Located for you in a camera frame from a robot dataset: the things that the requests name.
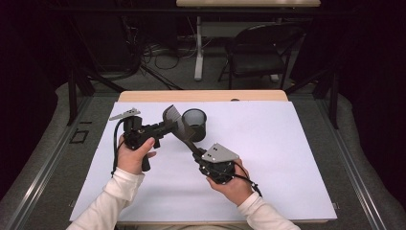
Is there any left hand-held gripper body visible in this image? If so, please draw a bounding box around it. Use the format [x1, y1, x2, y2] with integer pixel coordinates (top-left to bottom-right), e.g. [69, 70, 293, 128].
[108, 107, 163, 173]

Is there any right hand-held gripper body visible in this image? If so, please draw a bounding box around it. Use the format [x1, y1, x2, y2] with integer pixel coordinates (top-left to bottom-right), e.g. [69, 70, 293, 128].
[198, 142, 240, 185]

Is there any dark spatula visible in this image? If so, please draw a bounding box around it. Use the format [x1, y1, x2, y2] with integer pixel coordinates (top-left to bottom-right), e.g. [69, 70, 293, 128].
[162, 103, 205, 158]

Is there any black mesh pen cup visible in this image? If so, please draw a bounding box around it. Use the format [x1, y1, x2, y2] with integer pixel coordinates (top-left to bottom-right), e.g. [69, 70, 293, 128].
[181, 108, 208, 144]

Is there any person's left hand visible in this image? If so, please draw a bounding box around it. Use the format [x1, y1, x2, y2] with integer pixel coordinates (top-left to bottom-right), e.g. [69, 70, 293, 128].
[117, 137, 157, 175]

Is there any person's right hand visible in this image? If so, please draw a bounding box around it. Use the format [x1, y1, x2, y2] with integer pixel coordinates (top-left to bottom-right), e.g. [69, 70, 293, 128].
[206, 159, 255, 207]

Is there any wooden table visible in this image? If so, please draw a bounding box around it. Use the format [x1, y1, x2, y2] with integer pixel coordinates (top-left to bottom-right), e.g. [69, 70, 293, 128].
[76, 89, 330, 225]

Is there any white board sheet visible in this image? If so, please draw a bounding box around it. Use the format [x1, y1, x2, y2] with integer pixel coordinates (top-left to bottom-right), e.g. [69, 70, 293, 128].
[69, 101, 338, 223]

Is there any black folding chair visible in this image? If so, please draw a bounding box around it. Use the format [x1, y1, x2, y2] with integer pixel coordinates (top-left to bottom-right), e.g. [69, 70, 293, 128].
[217, 23, 305, 90]

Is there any white desk with leg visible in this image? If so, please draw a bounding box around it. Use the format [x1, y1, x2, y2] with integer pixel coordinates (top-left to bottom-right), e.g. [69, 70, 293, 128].
[175, 0, 322, 81]

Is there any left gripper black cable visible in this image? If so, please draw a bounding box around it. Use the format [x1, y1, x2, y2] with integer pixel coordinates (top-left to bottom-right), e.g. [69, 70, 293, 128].
[110, 118, 127, 178]

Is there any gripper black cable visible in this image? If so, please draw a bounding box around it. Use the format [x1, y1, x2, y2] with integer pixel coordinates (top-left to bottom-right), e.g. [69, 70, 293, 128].
[110, 118, 127, 178]
[233, 161, 263, 198]

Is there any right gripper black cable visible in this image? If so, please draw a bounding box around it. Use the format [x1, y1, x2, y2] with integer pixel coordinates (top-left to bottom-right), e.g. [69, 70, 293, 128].
[233, 161, 263, 198]

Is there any bundle of floor cables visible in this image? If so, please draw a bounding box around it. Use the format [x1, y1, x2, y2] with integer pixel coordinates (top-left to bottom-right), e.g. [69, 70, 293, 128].
[121, 15, 199, 90]

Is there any black metal frame stand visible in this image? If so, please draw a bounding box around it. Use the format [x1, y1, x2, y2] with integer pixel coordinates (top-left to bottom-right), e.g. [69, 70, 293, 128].
[66, 63, 127, 127]
[285, 63, 340, 130]

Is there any aluminium floor rail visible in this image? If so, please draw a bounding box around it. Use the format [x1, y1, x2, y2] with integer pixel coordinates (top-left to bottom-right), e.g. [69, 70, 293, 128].
[4, 95, 94, 230]
[314, 99, 387, 230]

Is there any black horizontal frame bar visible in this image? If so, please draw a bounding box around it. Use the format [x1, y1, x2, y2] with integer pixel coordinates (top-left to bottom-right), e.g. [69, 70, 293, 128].
[47, 7, 352, 15]

